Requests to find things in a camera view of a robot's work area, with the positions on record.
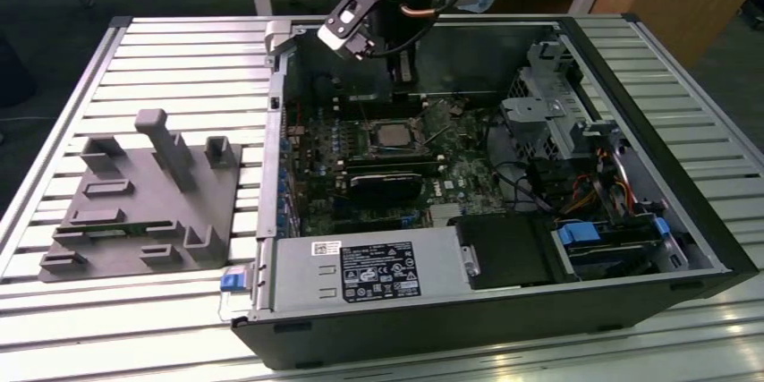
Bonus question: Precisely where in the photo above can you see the silver-topped CPU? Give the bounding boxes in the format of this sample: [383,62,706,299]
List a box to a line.
[371,123,408,147]

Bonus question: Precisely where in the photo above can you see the metal CPU socket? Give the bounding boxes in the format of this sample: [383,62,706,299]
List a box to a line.
[358,116,435,160]

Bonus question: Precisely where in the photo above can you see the black RAM slot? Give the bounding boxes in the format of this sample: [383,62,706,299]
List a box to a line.
[347,161,447,169]
[347,153,447,160]
[347,157,447,165]
[347,166,447,174]

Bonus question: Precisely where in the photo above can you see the grey metal disk bay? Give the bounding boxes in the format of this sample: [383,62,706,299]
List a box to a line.
[499,39,599,162]

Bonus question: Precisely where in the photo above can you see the black graphics card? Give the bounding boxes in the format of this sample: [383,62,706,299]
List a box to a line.
[348,170,427,200]

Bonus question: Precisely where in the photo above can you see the green motherboard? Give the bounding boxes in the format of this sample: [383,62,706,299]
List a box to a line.
[280,95,508,238]

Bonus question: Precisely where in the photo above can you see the silver finned heatsink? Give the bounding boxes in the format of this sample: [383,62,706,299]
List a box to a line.
[430,203,466,225]

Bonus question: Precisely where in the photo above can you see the black drive housing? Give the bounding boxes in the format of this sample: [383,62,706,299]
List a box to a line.
[454,215,566,290]

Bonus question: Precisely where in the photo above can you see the black rating label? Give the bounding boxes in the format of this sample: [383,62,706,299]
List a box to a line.
[338,241,423,299]

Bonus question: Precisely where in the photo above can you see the blue disk carrier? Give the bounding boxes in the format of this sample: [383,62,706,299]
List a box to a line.
[554,219,602,247]

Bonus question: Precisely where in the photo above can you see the grey power supply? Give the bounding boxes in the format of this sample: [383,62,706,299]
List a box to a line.
[259,225,479,314]

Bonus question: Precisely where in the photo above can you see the grey parts rack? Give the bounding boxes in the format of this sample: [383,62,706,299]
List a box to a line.
[36,107,246,284]

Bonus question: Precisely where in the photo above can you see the blue plastic case latch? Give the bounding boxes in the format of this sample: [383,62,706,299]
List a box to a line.
[219,267,250,296]

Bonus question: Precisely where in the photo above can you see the green RAM stick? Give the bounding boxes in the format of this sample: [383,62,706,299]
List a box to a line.
[75,224,151,236]

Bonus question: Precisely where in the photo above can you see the black and grey PC case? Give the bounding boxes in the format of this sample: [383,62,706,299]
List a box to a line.
[230,13,760,370]

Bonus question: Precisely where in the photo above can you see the wrist camera with black bracket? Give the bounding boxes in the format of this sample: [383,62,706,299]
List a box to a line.
[315,0,383,62]

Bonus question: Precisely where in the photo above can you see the black internal power cables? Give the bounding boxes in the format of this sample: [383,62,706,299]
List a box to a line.
[487,156,558,214]

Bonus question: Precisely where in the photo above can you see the orange and yellow wires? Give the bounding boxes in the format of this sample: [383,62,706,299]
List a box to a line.
[570,178,632,216]

